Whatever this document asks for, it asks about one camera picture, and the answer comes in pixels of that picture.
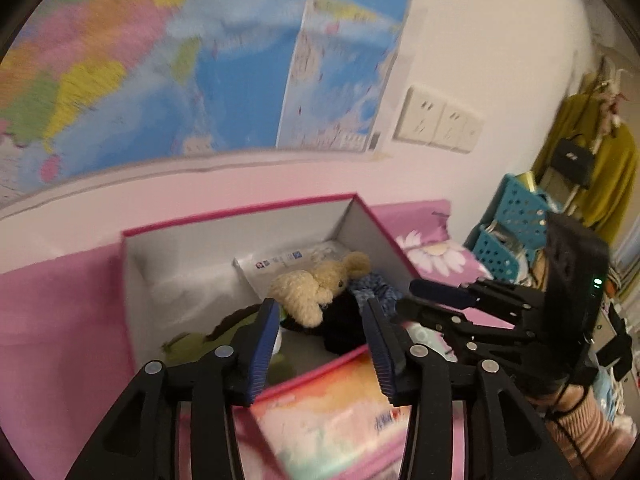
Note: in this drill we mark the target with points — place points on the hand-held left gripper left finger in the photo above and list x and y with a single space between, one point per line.
262 350

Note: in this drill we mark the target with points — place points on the black cloth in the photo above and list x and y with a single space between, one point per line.
345 325

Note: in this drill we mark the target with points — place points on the white wet wipes pack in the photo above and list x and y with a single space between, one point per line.
265 265

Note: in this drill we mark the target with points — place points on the pink cardboard box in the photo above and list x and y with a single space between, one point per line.
175 270

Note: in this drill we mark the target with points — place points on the colourful wall map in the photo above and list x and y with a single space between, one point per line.
150 60

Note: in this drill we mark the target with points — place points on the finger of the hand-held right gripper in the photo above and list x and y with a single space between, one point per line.
440 292
425 317

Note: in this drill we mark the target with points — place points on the person's right forearm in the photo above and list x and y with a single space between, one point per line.
590 430

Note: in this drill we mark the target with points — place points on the yellow garment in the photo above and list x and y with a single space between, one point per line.
620 180

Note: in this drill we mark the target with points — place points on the white wall socket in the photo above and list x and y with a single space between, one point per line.
419 112
460 127

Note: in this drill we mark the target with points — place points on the blue knitted cloth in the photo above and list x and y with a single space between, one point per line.
372 287

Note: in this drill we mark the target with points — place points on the blue plastic rack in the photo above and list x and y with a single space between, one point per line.
520 210

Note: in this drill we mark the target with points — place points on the black handbag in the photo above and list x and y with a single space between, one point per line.
572 157

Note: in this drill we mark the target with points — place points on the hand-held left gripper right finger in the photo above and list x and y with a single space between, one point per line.
382 355

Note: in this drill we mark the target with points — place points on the beige plush bear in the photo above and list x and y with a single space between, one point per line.
300 290

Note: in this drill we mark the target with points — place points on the green plush toy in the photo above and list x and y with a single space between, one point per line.
190 345

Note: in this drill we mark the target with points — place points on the pastel tissue pack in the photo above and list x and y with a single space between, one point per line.
325 420

